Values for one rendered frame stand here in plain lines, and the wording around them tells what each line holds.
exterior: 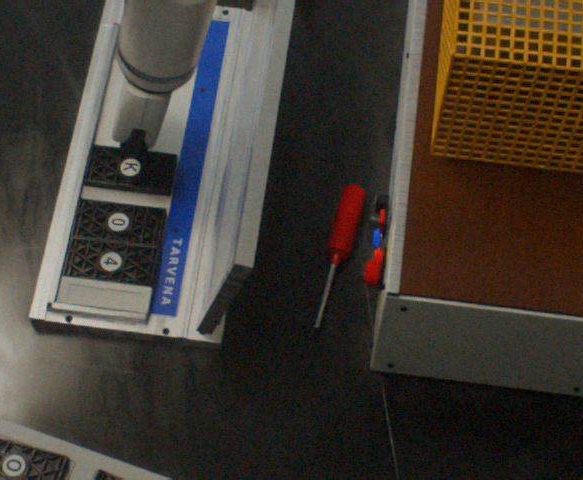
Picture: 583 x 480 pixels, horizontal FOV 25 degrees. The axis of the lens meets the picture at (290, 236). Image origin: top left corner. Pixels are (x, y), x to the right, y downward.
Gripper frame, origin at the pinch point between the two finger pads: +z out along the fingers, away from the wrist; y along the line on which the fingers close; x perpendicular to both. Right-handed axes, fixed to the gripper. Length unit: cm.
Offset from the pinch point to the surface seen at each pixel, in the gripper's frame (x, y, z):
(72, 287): -3.2, 18.9, 2.3
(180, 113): 4.5, -5.4, 1.7
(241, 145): 11.1, 2.3, -6.9
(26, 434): -4.5, 35.1, 4.7
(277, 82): 12.3, 1.6, -19.0
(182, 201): 6.6, 6.2, 1.3
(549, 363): 45, 23, -13
